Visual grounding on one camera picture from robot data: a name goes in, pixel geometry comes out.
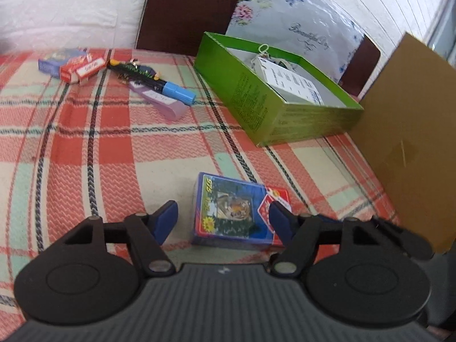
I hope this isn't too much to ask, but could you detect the black marker with blue cap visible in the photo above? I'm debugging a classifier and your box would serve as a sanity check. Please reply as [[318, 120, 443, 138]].
[[141, 74, 198, 107]]

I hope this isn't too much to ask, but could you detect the brown cardboard sheet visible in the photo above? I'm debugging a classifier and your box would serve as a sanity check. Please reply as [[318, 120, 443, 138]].
[[357, 32, 456, 254]]

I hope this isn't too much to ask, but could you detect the red plaid blanket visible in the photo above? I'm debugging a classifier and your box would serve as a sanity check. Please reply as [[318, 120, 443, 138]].
[[0, 48, 404, 330]]

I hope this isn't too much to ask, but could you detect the red card deck box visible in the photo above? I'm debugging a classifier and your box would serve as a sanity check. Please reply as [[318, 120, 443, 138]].
[[264, 184, 292, 221]]

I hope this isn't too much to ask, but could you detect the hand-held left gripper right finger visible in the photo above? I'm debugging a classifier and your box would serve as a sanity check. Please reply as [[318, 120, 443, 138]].
[[268, 200, 379, 276]]

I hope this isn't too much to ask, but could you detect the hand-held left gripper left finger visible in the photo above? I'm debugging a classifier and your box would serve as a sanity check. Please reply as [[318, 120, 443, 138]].
[[64, 200, 179, 277]]

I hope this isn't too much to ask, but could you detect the small red white box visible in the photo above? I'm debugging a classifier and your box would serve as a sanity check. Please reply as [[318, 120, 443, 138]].
[[76, 57, 108, 87]]

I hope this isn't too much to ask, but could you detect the dark brown headboard panel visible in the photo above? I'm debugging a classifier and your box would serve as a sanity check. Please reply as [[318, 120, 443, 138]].
[[338, 34, 382, 97]]

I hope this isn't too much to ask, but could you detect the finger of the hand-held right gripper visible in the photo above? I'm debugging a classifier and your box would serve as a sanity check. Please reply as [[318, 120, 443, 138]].
[[370, 217, 434, 261]]

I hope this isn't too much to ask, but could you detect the lilac flat box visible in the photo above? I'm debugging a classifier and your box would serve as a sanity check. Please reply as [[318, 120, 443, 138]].
[[128, 81, 190, 120]]

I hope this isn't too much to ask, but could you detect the floral white pillow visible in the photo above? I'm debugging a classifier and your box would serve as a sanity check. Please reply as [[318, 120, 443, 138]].
[[226, 0, 368, 87]]

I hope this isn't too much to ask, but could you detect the black green fuzzy toy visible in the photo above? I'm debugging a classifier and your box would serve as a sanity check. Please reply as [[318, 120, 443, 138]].
[[107, 59, 162, 85]]

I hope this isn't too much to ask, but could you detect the green cardboard box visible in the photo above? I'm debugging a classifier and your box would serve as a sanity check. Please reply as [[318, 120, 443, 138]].
[[193, 31, 365, 147]]

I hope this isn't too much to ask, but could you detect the blue tiger card deck box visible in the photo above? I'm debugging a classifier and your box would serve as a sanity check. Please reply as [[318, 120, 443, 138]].
[[191, 173, 286, 249]]

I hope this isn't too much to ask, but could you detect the dark brown chair back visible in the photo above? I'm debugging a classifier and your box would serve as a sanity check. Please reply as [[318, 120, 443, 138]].
[[135, 0, 250, 58]]

